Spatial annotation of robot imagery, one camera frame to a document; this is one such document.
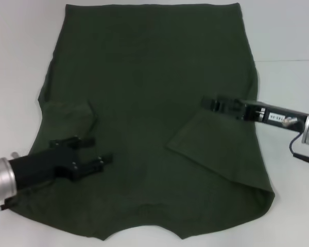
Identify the right arm cable with plugs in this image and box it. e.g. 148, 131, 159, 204
283, 116, 309, 170

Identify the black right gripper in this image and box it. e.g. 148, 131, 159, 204
200, 95, 309, 133

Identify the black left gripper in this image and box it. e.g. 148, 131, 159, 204
9, 136, 113, 191

